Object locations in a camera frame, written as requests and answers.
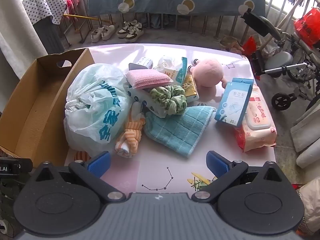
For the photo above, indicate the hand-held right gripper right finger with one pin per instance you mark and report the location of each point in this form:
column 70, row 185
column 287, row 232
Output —
column 216, row 163

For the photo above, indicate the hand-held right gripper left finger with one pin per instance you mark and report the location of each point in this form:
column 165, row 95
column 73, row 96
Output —
column 100, row 162

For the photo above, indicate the orange striped towel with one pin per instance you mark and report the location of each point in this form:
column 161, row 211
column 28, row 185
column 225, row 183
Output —
column 130, row 140

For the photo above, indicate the teal checked towel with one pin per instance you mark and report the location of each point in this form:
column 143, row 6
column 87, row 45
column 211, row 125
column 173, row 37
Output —
column 175, row 130

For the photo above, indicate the brown cardboard box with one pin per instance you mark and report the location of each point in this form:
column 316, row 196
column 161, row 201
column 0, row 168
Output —
column 30, row 100

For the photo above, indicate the blue and white tissue pack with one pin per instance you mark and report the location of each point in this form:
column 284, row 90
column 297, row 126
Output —
column 140, row 100

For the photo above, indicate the green scrunchie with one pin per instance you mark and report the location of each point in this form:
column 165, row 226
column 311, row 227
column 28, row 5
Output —
column 172, row 100

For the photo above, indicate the gold tissue pack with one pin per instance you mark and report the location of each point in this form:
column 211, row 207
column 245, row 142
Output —
column 190, row 90

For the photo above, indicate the pink plush toy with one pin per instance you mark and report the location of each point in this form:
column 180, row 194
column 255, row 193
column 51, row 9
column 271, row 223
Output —
column 207, row 73

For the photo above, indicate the pink sponge cloth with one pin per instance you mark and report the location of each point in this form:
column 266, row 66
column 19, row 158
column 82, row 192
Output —
column 147, row 78

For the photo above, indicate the white yellow-print tissue pack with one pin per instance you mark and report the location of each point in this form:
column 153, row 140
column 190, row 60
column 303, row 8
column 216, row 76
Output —
column 172, row 72

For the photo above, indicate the small white tissue pack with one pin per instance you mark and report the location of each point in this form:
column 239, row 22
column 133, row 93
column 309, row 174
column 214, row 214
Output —
column 145, row 62

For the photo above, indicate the pink printed table cover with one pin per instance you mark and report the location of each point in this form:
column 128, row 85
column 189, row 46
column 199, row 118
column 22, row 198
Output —
column 175, row 165

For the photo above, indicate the white printed plastic bag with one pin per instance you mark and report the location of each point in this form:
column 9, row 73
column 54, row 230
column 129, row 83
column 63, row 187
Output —
column 95, row 110

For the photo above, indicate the pink wet wipes pack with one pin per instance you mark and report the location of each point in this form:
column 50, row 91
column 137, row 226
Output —
column 257, row 130

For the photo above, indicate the white rolled cushion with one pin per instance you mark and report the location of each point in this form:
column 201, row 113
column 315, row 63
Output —
column 308, row 156

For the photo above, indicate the grey cushion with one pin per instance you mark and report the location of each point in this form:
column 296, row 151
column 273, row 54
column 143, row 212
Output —
column 307, row 130

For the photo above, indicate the beige cloth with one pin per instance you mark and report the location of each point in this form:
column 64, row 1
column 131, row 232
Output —
column 311, row 205

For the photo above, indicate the wheelchair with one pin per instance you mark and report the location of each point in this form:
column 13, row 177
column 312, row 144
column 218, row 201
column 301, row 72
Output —
column 277, row 60

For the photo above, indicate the brown crumpled bag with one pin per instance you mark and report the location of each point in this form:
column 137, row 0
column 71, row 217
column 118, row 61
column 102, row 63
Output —
column 230, row 43

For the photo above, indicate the small red bag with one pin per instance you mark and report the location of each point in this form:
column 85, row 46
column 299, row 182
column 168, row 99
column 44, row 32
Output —
column 250, row 46

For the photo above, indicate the white shoe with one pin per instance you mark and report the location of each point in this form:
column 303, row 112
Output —
column 96, row 35
column 108, row 32

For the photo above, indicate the grey hanging cloth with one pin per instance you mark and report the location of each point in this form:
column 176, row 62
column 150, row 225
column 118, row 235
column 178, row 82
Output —
column 47, row 37

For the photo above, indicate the metal railing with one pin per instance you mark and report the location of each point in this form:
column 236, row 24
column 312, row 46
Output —
column 220, row 27

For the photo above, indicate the yellow pole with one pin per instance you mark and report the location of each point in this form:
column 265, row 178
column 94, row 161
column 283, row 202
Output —
column 85, row 18

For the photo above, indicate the large red plastic bag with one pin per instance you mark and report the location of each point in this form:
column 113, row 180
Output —
column 307, row 27

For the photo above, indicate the white star-print cloth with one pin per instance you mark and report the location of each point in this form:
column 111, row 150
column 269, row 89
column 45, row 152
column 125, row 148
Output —
column 42, row 5

